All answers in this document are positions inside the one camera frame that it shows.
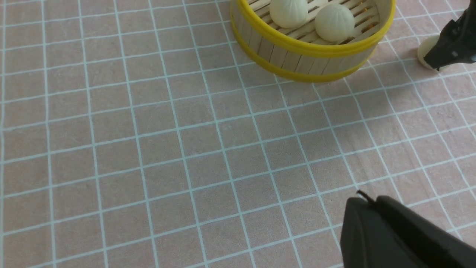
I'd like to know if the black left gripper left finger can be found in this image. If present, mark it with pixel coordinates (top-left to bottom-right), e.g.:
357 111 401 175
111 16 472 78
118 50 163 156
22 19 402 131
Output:
340 191 432 268

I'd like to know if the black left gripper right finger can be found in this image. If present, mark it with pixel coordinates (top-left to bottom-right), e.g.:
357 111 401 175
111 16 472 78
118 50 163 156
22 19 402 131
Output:
376 196 476 268

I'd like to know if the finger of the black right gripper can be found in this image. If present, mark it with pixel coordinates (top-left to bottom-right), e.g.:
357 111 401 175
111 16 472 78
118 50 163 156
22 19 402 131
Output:
424 0 476 71

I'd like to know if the white bun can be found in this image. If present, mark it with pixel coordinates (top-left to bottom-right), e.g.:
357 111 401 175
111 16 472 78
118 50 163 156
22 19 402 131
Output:
417 35 439 70
314 4 355 44
269 0 308 29

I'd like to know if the bamboo steamer tray yellow rim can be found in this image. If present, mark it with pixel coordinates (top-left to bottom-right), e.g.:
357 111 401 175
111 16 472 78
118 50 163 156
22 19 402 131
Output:
231 0 396 83

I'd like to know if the pink checkered tablecloth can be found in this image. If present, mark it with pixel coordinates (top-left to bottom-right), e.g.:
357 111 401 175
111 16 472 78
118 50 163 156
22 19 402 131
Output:
1 0 475 268

